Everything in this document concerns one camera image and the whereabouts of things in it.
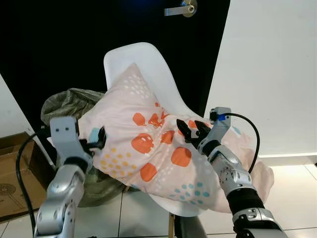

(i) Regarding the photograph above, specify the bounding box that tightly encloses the grey robot leg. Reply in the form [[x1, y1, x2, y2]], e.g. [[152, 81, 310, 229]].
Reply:
[[175, 216, 209, 238]]

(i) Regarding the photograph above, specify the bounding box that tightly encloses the pink patterned pillow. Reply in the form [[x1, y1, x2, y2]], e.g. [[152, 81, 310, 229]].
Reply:
[[78, 63, 274, 214]]

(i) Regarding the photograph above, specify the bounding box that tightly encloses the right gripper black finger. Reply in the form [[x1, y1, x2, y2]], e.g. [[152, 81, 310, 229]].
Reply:
[[194, 120, 212, 141], [176, 119, 193, 144]]

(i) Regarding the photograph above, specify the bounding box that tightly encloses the white plastic shell chair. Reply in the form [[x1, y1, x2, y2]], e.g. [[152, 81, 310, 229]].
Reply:
[[103, 42, 233, 238]]

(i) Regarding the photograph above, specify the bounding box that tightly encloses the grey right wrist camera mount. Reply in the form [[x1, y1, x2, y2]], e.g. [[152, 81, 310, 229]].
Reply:
[[208, 107, 232, 145]]

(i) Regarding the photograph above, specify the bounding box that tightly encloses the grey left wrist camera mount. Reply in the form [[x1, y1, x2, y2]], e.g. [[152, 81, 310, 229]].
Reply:
[[50, 117, 93, 162]]

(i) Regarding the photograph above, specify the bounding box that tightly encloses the silver door handle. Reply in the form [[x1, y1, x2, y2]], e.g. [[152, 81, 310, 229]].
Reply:
[[164, 0, 198, 18]]

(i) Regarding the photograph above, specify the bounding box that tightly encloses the olive green bean bag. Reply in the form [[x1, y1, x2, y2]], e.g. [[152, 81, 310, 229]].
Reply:
[[41, 88, 127, 208]]

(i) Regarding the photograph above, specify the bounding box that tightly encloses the black door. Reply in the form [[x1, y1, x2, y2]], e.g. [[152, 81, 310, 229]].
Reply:
[[0, 0, 231, 135]]

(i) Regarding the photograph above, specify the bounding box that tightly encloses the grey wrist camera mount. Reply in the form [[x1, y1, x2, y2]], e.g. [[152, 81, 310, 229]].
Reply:
[[50, 117, 93, 162], [208, 107, 232, 145]]

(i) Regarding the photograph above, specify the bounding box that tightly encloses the brown cardboard box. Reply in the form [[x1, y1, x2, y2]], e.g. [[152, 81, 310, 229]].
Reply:
[[0, 131, 54, 222]]

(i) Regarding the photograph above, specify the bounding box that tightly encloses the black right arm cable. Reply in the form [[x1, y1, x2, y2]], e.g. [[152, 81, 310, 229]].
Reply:
[[218, 112, 262, 175]]

